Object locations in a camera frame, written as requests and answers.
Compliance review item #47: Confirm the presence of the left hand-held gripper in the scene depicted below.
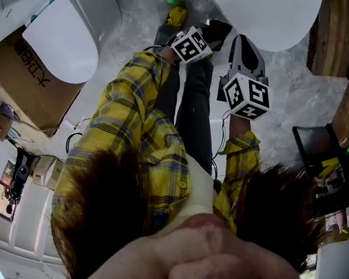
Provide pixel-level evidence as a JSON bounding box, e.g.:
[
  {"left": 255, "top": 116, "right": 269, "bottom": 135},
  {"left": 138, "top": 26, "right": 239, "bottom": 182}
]
[{"left": 168, "top": 20, "right": 225, "bottom": 70}]

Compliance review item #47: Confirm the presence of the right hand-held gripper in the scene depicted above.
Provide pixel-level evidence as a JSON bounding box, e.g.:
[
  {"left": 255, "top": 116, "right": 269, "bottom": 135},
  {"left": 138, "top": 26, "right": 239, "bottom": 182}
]
[{"left": 214, "top": 32, "right": 280, "bottom": 123}]

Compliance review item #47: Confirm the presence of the red cloth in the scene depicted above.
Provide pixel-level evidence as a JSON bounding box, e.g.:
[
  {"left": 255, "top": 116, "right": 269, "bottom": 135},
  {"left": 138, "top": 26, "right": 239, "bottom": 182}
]
[{"left": 202, "top": 18, "right": 234, "bottom": 47}]

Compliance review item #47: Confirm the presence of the person's left forearm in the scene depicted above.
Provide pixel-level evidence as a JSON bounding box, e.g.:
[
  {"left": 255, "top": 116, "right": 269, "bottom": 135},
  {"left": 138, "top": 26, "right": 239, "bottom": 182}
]
[{"left": 128, "top": 42, "right": 183, "bottom": 82}]

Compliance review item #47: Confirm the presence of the person's right forearm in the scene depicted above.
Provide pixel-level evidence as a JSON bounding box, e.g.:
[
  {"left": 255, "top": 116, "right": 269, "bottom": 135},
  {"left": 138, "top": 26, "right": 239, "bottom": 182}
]
[{"left": 224, "top": 113, "right": 266, "bottom": 154}]

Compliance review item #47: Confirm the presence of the white toilet with tank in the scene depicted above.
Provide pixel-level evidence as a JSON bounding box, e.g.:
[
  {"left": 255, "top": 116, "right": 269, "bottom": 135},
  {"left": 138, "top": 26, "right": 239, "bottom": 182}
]
[{"left": 0, "top": 0, "right": 125, "bottom": 90}]

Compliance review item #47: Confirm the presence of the person's left yellow shoe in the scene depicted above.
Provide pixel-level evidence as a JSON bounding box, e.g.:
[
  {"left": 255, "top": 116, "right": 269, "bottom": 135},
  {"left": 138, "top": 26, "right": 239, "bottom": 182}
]
[{"left": 164, "top": 1, "right": 190, "bottom": 29}]

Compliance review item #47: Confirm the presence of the wooden platform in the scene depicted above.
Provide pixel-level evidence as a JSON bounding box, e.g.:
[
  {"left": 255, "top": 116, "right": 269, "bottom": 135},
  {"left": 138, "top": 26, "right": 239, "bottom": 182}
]
[{"left": 295, "top": 0, "right": 349, "bottom": 150}]

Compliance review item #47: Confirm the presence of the person in yellow plaid shirt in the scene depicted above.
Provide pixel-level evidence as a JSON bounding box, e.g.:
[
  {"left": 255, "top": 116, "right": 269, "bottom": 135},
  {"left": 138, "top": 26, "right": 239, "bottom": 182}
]
[{"left": 49, "top": 41, "right": 274, "bottom": 251}]

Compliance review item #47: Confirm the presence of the person's cream t-shirt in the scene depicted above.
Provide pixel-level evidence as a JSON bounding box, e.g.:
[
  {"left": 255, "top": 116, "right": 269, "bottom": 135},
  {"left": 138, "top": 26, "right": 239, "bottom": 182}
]
[{"left": 180, "top": 155, "right": 222, "bottom": 224}]

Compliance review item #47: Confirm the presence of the large cardboard box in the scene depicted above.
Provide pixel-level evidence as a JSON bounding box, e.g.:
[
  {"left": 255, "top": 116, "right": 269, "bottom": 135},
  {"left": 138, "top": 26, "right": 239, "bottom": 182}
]
[{"left": 0, "top": 25, "right": 90, "bottom": 141}]

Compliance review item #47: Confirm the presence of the small cardboard box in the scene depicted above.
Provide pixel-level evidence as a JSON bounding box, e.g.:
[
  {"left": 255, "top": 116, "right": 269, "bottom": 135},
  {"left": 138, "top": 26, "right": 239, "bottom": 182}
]
[{"left": 29, "top": 154, "right": 64, "bottom": 191}]

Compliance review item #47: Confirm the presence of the person's face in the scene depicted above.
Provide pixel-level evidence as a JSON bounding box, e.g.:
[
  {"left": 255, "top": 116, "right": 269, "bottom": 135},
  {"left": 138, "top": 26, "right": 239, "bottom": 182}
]
[{"left": 75, "top": 197, "right": 331, "bottom": 279}]

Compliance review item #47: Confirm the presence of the window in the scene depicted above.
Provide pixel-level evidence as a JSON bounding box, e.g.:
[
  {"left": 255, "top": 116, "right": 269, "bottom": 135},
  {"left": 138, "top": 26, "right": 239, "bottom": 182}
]
[{"left": 0, "top": 159, "right": 21, "bottom": 222}]

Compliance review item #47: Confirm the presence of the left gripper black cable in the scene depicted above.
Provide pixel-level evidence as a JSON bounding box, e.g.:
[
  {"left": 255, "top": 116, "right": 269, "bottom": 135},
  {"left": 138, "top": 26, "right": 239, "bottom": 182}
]
[{"left": 143, "top": 42, "right": 173, "bottom": 56}]

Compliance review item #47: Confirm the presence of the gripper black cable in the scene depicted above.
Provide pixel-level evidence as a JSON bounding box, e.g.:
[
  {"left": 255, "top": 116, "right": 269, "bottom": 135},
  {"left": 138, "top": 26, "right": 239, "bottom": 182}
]
[
  {"left": 143, "top": 42, "right": 173, "bottom": 56},
  {"left": 209, "top": 109, "right": 232, "bottom": 180}
]

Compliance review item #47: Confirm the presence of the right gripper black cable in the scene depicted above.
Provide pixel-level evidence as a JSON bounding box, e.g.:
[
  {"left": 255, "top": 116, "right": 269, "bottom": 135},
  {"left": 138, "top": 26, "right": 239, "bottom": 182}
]
[{"left": 209, "top": 109, "right": 232, "bottom": 180}]

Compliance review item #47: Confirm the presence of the black camera on stand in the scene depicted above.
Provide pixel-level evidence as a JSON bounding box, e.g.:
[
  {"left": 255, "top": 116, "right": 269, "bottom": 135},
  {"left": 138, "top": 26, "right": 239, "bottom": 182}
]
[{"left": 8, "top": 152, "right": 33, "bottom": 206}]

